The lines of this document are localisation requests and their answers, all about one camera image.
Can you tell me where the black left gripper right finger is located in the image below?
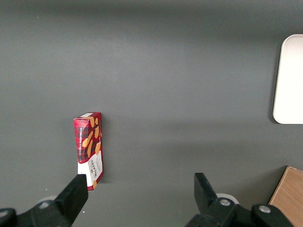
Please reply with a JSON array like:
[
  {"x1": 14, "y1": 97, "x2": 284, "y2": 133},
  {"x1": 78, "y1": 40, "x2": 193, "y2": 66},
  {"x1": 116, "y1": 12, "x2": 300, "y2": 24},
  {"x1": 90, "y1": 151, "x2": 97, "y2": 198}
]
[{"x1": 186, "y1": 172, "x2": 295, "y2": 227}]

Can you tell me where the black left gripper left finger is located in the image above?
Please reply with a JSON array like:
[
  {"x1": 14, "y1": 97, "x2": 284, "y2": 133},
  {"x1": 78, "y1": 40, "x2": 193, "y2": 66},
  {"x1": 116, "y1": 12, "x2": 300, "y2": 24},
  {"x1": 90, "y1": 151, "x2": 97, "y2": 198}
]
[{"x1": 0, "y1": 174, "x2": 89, "y2": 227}]

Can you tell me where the cream rectangular tray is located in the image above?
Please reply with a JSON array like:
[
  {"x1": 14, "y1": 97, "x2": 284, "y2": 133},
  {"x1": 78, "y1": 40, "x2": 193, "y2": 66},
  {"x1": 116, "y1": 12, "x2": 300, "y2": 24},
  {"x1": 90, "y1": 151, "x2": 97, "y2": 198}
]
[{"x1": 272, "y1": 34, "x2": 303, "y2": 125}]

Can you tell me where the red shortbread biscuit box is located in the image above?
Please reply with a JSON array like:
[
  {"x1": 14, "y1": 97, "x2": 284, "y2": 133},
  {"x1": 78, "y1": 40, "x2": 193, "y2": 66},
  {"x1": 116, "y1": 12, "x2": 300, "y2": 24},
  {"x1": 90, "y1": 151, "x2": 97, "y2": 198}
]
[{"x1": 73, "y1": 112, "x2": 104, "y2": 192}]

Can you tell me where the wooden drawer cabinet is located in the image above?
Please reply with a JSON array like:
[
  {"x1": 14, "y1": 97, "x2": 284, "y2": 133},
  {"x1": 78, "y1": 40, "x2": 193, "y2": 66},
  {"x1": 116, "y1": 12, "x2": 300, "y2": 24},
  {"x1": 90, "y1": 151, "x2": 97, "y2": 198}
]
[{"x1": 268, "y1": 166, "x2": 303, "y2": 227}]

